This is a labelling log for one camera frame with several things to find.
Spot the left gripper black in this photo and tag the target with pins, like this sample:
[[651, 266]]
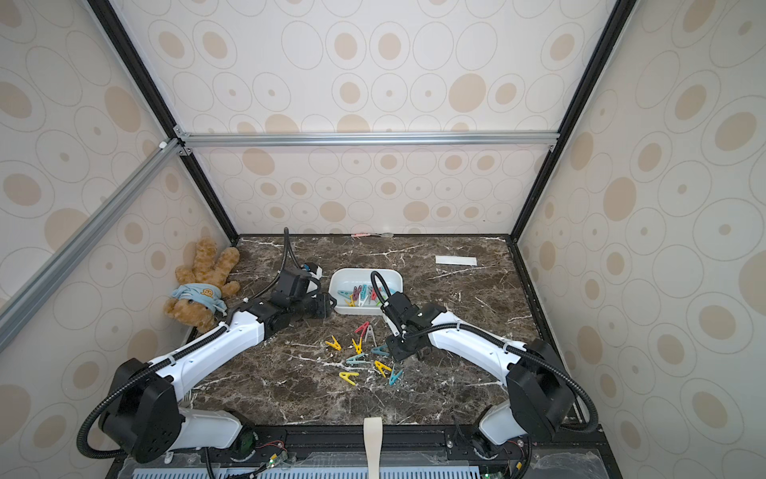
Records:
[[325, 304]]

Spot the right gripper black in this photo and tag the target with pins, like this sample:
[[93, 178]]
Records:
[[394, 307]]

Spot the grey clothespin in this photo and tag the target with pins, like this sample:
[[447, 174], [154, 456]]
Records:
[[369, 336]]

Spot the teal clothespin cluster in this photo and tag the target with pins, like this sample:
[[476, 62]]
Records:
[[395, 376]]

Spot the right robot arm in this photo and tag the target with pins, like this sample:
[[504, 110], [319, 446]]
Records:
[[543, 399]]

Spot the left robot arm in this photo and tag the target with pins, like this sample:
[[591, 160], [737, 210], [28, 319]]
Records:
[[142, 416]]

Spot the white plastic storage box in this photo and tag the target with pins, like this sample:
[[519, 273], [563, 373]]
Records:
[[348, 279]]

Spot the orange yellow clothespin cluster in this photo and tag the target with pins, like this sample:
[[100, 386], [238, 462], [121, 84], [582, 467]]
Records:
[[383, 368]]

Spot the mint green clothespin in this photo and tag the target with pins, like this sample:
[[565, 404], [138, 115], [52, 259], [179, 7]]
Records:
[[358, 360]]

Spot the white paper label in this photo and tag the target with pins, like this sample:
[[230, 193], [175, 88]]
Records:
[[454, 260]]

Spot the brown teddy bear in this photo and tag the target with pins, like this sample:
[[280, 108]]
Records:
[[199, 300]]

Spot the horizontal aluminium rail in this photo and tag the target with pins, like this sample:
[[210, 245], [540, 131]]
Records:
[[386, 139]]

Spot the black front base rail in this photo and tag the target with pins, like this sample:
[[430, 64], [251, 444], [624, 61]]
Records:
[[407, 451]]

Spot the diagonal aluminium rail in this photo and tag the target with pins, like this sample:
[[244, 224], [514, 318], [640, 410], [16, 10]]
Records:
[[35, 293]]

